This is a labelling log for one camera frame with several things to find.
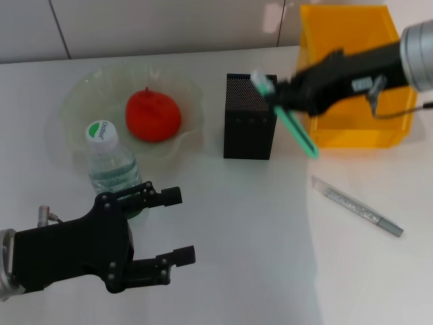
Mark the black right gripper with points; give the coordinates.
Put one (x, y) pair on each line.
(355, 74)

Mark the black mesh pen holder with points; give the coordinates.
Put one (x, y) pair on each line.
(248, 128)

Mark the clear green-label water bottle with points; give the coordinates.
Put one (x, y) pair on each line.
(101, 135)

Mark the silver plug connector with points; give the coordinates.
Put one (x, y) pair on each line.
(44, 215)

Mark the green glass fruit plate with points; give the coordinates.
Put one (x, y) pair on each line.
(101, 88)

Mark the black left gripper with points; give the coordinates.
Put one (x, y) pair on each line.
(74, 250)

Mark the yellow plastic bin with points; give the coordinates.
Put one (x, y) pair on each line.
(358, 132)

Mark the silver right arm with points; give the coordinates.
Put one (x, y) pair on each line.
(419, 54)

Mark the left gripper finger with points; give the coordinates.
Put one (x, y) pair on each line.
(170, 196)
(182, 255)

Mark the red-orange fruit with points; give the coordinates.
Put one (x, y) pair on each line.
(154, 115)

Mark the silver glitter pen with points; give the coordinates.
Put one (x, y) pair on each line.
(355, 207)

